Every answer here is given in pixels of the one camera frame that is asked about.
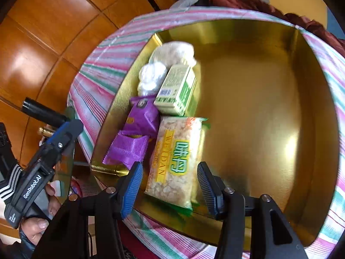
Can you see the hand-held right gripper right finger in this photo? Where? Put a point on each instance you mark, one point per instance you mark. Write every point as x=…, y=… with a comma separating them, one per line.
x=209, y=194

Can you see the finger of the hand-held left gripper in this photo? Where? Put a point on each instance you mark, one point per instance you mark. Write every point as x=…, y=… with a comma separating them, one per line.
x=64, y=136

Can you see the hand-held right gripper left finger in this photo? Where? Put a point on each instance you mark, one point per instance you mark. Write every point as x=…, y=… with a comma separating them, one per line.
x=132, y=191

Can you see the purple snack packet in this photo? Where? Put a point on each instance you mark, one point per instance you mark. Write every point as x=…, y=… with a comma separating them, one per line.
x=125, y=148
x=141, y=120

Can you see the clear rice cracker packet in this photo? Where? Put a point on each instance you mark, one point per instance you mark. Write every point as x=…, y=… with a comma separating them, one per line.
x=172, y=164

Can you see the gold tin box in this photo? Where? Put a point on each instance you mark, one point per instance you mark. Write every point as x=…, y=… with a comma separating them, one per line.
x=256, y=113

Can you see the white crinkled packet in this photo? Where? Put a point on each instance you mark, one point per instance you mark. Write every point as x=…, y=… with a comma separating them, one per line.
x=151, y=77

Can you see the green carton box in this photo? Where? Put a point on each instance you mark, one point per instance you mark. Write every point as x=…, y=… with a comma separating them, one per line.
x=175, y=91

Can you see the puffed rice packet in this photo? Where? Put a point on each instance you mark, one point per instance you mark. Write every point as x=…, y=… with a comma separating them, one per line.
x=175, y=52

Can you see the person's left hand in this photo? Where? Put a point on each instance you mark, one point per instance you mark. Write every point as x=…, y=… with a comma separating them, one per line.
x=35, y=228

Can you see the gold metal object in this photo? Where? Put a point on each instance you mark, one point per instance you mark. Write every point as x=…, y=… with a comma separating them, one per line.
x=46, y=132

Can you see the black cylinder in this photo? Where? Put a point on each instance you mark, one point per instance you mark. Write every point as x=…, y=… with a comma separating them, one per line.
x=43, y=112

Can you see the striped bed sheet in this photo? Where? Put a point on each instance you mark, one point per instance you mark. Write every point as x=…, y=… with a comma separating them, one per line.
x=102, y=81

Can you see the wooden wardrobe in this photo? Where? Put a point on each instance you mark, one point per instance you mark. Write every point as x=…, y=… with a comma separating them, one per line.
x=54, y=32

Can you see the maroon blanket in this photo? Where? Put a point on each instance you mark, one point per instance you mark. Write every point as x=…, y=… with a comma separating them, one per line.
x=269, y=5

